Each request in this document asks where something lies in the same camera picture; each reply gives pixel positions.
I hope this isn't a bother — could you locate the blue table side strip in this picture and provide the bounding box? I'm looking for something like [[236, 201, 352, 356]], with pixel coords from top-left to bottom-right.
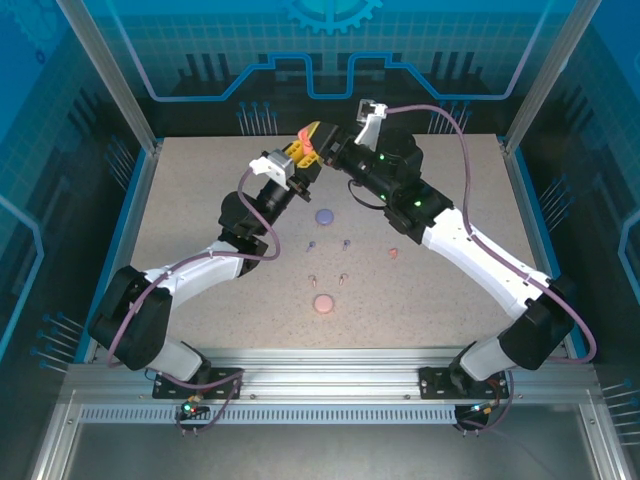
[[508, 147, 592, 364], [73, 147, 157, 364]]

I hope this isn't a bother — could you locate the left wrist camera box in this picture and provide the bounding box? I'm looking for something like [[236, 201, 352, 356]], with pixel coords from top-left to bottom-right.
[[248, 148, 297, 190]]

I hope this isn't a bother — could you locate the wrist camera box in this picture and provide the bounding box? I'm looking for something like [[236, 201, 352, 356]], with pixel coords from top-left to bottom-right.
[[355, 98, 390, 149], [248, 148, 297, 190]]

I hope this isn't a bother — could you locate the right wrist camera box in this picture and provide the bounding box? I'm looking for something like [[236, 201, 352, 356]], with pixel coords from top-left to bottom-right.
[[355, 98, 390, 149]]

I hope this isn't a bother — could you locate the aluminium frame post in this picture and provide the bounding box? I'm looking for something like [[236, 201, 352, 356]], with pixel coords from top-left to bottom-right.
[[501, 0, 601, 157], [54, 0, 164, 155]]

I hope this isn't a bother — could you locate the aluminium mounting rail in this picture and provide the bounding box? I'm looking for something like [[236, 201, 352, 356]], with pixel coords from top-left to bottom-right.
[[64, 347, 599, 407]]

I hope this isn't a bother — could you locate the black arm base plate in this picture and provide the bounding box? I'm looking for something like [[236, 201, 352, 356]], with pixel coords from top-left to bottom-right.
[[418, 365, 511, 401], [152, 367, 245, 401]]

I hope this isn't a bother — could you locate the slotted grey cable duct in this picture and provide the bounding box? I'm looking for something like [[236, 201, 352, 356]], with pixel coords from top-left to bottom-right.
[[78, 405, 460, 427]]

